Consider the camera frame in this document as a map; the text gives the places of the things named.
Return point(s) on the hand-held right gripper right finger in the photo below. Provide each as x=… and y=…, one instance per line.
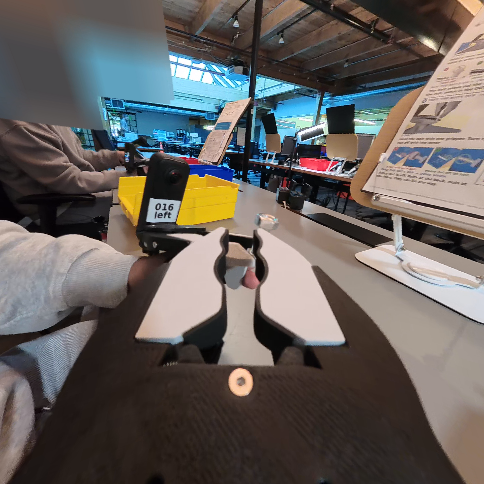
x=298, y=298

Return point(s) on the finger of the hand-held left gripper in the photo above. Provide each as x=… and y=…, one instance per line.
x=242, y=240
x=238, y=257

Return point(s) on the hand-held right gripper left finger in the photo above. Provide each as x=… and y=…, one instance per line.
x=181, y=295

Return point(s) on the silver hex bolt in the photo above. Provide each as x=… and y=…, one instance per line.
x=266, y=222

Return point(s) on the person's left forearm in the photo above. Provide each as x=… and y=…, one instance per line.
x=56, y=276

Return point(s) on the grey desk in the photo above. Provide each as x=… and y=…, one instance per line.
x=321, y=264

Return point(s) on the brown-edged office desk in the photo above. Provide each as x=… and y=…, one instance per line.
x=279, y=166

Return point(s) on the person's left hand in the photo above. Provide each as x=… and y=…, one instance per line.
x=145, y=272

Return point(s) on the yellow plastic bin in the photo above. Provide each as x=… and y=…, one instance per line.
x=211, y=200

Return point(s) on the black charger block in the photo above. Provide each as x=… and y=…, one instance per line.
x=283, y=196
x=300, y=197

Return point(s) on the blue plastic bin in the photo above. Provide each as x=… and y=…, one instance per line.
x=211, y=172

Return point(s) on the red plastic bin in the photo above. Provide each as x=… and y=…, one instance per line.
x=191, y=161
x=315, y=163

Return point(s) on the brown board document stand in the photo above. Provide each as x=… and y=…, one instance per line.
x=273, y=143
x=341, y=146

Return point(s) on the black computer monitor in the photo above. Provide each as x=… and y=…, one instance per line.
x=309, y=151
x=288, y=145
x=365, y=146

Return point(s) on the black office chair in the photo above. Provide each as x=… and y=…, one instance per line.
x=56, y=198

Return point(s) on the cardboard document stand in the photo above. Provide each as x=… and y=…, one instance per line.
x=225, y=132

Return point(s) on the black upright panel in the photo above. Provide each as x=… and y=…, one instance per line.
x=340, y=119
x=269, y=123

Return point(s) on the white light bar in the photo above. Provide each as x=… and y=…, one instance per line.
x=310, y=131

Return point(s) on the wooden board document stand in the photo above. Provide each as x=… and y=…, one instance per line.
x=435, y=298

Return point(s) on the black steel pole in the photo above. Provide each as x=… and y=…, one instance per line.
x=254, y=75

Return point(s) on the ceiling projector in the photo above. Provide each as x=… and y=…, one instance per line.
x=237, y=72

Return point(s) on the person's grey sweatshirt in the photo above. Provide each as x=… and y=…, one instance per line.
x=22, y=397

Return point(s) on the printed instruction sheet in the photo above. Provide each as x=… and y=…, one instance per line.
x=446, y=132

